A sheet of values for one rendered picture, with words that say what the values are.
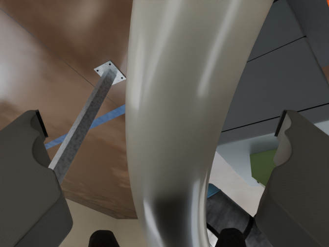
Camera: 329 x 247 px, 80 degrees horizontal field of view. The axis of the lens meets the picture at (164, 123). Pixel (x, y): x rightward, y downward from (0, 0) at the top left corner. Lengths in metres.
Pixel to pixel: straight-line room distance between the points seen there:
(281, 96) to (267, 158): 0.22
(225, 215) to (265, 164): 0.22
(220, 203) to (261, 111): 0.35
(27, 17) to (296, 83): 1.72
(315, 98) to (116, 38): 1.26
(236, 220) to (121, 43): 1.32
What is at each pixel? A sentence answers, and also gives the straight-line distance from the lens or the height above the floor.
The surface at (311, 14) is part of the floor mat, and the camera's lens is 1.47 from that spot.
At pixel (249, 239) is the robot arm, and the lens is 0.74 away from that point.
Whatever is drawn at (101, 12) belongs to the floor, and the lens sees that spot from 1.54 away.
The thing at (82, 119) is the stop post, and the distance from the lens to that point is 1.42.
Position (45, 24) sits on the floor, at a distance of 1.82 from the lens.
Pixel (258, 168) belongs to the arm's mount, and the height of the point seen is 0.91.
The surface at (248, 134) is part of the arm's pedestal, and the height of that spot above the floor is 0.83.
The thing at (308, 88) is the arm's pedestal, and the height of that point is 0.71.
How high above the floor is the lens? 1.27
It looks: 37 degrees down
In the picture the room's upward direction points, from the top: 167 degrees counter-clockwise
